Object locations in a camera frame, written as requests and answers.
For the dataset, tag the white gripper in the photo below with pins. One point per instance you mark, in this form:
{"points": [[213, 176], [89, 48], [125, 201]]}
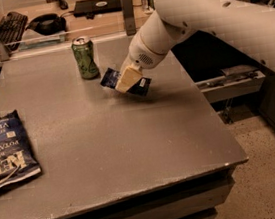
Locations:
{"points": [[141, 56]]}

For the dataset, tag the blue rxbar blueberry wrapper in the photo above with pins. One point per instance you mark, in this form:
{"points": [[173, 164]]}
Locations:
{"points": [[128, 80]]}

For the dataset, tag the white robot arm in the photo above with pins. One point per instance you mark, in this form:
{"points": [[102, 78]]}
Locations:
{"points": [[248, 27]]}

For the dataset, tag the green soda can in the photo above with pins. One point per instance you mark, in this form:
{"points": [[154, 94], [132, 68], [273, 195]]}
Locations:
{"points": [[82, 47]]}

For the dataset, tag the black closed laptop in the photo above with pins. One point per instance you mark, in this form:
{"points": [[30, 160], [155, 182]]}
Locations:
{"points": [[85, 7]]}

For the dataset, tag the black headphones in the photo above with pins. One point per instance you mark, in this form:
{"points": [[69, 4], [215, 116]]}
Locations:
{"points": [[48, 24]]}

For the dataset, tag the black keyboard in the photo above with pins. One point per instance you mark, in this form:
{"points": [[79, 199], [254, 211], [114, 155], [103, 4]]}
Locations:
{"points": [[12, 27]]}

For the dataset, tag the blue kettle chips bag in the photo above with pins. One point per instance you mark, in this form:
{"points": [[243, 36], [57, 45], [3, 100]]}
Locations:
{"points": [[17, 161]]}

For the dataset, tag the middle metal divider bracket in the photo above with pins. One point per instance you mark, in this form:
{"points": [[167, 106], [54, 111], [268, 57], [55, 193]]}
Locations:
{"points": [[128, 16]]}

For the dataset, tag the grey metal shelf rail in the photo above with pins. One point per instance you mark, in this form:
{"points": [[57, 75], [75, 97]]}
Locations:
{"points": [[234, 81]]}

